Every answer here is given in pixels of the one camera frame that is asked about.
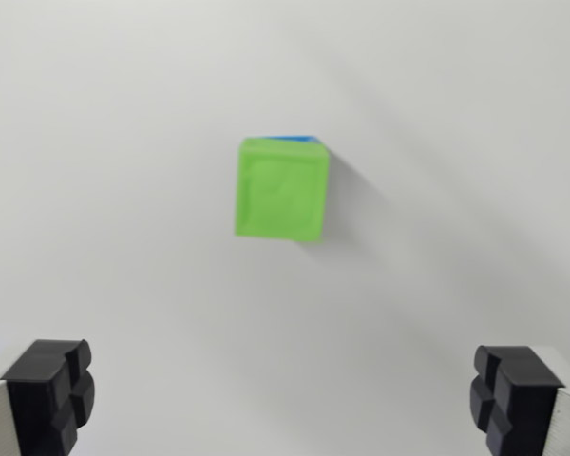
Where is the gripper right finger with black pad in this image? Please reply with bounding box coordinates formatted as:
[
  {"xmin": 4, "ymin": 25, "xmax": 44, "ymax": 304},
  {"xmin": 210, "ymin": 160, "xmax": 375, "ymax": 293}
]
[{"xmin": 468, "ymin": 345, "xmax": 570, "ymax": 456}]

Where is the blue embossed cube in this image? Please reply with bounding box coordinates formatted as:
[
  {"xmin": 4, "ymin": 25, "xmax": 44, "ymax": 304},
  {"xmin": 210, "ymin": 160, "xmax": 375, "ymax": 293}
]
[{"xmin": 260, "ymin": 134, "xmax": 322, "ymax": 143}]

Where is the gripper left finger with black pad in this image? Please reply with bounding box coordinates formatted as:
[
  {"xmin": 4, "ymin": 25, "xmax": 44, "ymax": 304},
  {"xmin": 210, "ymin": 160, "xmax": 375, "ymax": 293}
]
[{"xmin": 0, "ymin": 338, "xmax": 96, "ymax": 456}]

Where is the green embossed cube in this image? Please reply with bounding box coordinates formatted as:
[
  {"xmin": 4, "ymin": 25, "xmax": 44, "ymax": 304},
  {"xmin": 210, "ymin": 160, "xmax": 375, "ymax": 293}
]
[{"xmin": 234, "ymin": 136, "xmax": 332, "ymax": 244}]

